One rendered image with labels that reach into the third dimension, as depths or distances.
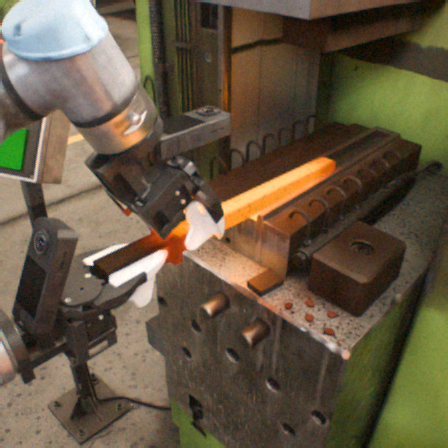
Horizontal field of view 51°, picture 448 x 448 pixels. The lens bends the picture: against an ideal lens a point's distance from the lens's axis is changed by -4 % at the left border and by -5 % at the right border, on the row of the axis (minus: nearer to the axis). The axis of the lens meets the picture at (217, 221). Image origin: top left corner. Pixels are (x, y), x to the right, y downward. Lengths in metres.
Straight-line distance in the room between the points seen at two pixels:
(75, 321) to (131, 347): 1.34
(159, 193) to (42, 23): 0.21
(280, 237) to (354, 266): 0.11
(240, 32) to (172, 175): 0.41
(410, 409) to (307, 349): 0.33
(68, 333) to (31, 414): 1.23
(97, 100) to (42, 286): 0.18
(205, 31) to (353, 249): 0.45
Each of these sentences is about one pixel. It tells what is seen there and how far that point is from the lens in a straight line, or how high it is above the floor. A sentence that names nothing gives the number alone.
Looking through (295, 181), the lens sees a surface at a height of 1.01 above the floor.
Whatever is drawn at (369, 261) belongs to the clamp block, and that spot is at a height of 0.98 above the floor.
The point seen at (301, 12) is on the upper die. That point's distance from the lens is 0.55.
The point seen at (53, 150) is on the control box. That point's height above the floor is 0.99.
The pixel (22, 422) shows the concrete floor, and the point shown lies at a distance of 1.74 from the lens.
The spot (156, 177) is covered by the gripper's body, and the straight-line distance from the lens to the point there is 0.52.
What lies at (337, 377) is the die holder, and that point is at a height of 0.87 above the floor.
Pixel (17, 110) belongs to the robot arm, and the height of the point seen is 1.23.
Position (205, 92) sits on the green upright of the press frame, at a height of 1.08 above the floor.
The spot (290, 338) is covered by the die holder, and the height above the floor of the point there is 0.88.
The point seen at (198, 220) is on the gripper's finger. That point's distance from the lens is 0.57.
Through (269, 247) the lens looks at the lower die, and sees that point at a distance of 0.69.
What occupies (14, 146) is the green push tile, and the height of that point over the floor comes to 1.01.
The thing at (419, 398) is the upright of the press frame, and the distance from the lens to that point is 0.90.
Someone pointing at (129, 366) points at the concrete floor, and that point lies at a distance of 1.79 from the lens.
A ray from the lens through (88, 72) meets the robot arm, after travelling 0.41.
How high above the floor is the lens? 1.37
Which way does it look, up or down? 34 degrees down
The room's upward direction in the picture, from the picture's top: straight up
